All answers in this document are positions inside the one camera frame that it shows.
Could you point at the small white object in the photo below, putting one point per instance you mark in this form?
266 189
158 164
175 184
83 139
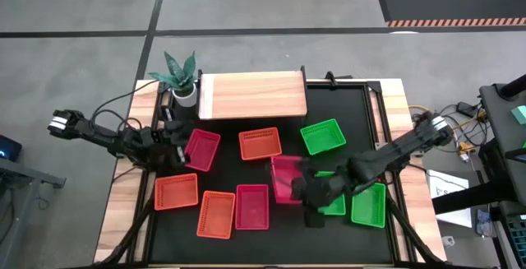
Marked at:
448 241

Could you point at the orange plastic basket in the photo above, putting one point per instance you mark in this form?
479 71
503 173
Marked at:
215 214
176 191
259 143

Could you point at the black aluminium table frame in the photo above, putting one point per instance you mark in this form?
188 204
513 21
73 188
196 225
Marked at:
375 87

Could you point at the green plastic basket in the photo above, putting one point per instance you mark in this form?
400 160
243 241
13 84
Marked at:
337 206
322 136
370 207

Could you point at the teal box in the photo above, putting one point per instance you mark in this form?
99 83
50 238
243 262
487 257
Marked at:
520 114

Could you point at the black device with blue light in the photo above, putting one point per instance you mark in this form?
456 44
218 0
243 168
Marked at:
8 147

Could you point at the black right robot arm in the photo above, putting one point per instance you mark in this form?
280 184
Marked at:
394 154

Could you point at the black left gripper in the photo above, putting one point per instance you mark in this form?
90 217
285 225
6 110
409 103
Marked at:
162 143

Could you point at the black hazard-striped floor mat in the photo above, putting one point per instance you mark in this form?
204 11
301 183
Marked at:
452 6

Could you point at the black equipment cart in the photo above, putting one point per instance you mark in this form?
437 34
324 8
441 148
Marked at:
505 137

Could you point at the white plant pot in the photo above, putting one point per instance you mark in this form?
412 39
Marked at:
185 99

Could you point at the black clamp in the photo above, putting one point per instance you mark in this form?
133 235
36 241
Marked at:
330 75

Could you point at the grey metal stand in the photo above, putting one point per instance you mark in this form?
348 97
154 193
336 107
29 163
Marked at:
24 170

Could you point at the red plastic basket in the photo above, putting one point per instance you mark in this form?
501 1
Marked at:
252 206
281 178
202 150

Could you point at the white paper sheet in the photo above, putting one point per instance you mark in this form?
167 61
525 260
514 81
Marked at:
446 180

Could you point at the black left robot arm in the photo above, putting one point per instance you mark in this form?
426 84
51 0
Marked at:
102 135

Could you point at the green snake plant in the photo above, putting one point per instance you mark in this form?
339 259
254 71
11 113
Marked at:
178 73

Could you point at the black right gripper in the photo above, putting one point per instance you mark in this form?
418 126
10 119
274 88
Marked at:
328 186

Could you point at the black power adapter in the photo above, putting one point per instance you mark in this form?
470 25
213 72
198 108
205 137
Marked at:
466 108

